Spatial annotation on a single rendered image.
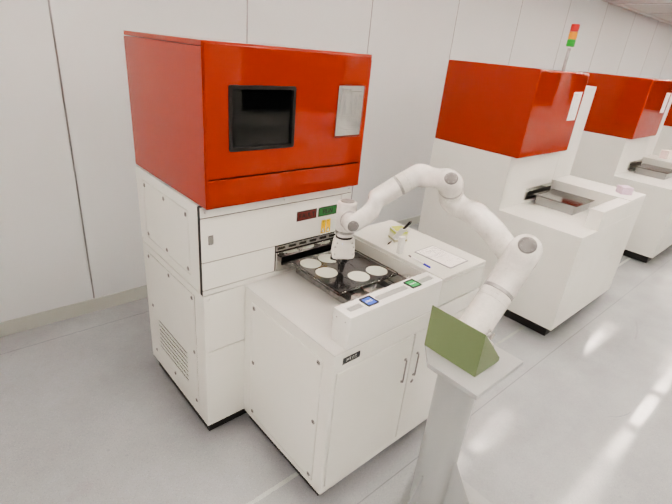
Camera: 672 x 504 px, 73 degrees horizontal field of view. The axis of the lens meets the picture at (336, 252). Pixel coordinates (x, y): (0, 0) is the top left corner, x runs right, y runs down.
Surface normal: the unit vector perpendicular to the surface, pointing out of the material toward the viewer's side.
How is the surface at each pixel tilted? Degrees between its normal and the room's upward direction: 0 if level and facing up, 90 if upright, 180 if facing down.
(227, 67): 90
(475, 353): 90
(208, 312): 90
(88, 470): 0
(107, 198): 90
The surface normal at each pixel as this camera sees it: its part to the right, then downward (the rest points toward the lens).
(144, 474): 0.09, -0.91
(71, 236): 0.65, 0.36
